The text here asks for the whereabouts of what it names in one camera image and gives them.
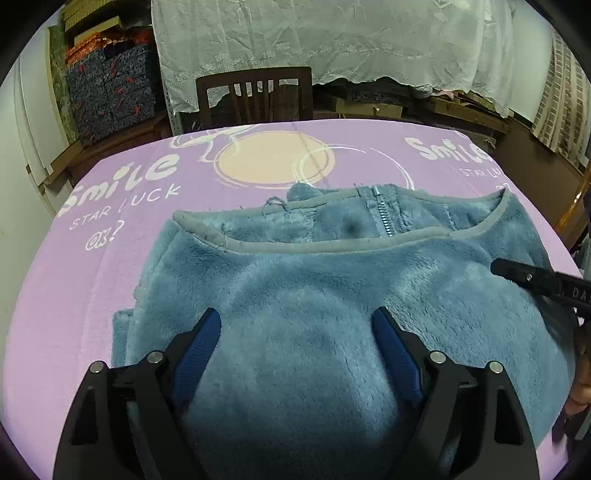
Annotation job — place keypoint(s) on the green patterned panel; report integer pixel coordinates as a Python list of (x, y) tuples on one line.
[(62, 83)]

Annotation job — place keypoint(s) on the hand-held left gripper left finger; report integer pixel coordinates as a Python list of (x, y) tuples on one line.
[(198, 353)]

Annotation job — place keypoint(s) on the checked curtain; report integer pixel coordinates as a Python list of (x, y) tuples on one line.
[(563, 101)]

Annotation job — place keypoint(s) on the stack of blue patterned boxes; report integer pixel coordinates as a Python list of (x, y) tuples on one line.
[(106, 97)]

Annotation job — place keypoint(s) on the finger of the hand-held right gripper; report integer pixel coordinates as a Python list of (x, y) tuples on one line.
[(521, 276)]

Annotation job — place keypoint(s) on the white lace cloth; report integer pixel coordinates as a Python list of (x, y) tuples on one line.
[(323, 37)]

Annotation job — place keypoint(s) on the blue fleece jacket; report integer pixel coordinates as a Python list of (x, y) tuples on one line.
[(300, 286)]

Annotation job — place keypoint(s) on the stack of woven boxes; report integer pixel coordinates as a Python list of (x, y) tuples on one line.
[(87, 16)]

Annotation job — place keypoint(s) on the dark wooden chair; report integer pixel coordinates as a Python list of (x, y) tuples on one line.
[(301, 97)]

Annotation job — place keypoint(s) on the rattan chair rail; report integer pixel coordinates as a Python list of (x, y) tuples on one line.
[(570, 207)]

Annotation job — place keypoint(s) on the stack of orange boxes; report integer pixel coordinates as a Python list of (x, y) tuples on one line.
[(87, 46)]

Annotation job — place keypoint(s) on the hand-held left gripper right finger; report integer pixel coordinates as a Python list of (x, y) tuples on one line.
[(400, 360)]

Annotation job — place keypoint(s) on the white board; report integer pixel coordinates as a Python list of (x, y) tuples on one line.
[(34, 129)]

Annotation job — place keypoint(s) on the person's right hand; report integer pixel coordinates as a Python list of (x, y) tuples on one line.
[(579, 397)]

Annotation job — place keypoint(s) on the purple printed blanket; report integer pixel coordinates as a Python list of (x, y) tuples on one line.
[(138, 194)]

